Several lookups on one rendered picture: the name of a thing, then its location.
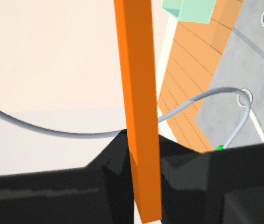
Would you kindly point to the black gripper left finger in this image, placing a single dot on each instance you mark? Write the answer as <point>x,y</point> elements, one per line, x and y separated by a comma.
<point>99,193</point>

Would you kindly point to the orange handle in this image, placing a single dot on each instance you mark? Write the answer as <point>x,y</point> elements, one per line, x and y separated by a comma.
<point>135,35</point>

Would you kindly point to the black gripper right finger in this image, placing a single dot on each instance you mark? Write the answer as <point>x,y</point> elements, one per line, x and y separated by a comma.
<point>193,183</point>

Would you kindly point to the white loop with straight handle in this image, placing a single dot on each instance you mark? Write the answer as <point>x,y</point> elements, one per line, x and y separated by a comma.
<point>253,117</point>

